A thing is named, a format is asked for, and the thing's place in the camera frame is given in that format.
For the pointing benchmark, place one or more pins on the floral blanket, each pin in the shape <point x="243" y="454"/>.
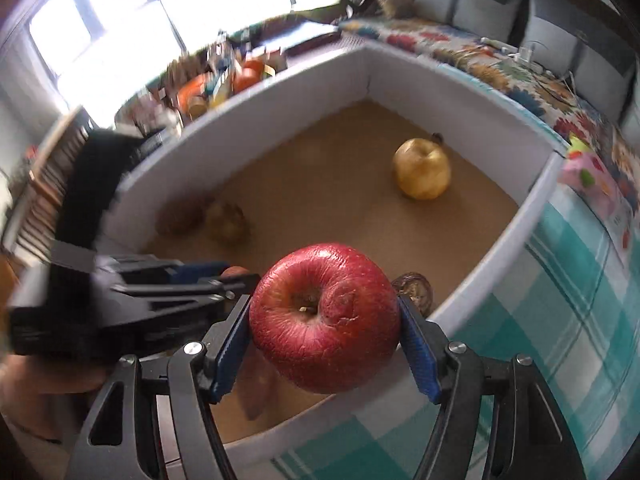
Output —
<point x="500" y="65"/>

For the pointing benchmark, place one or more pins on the dark dried fruit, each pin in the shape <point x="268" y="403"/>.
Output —
<point x="417" y="292"/>

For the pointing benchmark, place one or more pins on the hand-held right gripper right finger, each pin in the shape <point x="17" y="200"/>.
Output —
<point x="420" y="360"/>

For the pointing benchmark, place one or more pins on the pink snack packet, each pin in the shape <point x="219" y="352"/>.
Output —
<point x="595" y="185"/>

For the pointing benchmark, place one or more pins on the person's left forearm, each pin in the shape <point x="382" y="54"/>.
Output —
<point x="45" y="400"/>

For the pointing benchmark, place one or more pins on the red apple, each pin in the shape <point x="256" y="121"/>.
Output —
<point x="325" y="317"/>

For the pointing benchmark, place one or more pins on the yellow apple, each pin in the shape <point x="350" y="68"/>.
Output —
<point x="422" y="170"/>

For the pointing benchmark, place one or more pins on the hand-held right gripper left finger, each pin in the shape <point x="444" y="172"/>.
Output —
<point x="232" y="355"/>

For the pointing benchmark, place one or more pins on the plump sweet potato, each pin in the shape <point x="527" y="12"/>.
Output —
<point x="260" y="385"/>

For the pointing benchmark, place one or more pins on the small orange fruit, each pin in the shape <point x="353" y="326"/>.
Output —
<point x="236" y="271"/>

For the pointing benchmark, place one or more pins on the brownish green pear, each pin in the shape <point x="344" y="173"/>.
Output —
<point x="227" y="222"/>

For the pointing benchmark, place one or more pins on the dark shrivelled fruit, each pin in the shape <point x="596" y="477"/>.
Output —
<point x="438" y="137"/>

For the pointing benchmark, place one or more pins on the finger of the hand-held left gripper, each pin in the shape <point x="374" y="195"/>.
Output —
<point x="195" y="270"/>
<point x="200" y="291"/>

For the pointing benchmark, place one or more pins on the white cardboard box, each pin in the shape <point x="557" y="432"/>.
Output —
<point x="450" y="95"/>

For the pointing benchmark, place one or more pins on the teal plaid blanket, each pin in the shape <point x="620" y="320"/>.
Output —
<point x="550" y="335"/>

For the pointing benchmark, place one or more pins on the wooden bookshelf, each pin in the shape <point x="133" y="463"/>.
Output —
<point x="45" y="185"/>

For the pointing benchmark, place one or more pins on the grey two-tone pillow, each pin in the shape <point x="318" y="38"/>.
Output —
<point x="470" y="7"/>
<point x="580" y="55"/>

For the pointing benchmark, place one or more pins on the cluttered desk items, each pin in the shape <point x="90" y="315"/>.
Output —
<point x="220" y="80"/>

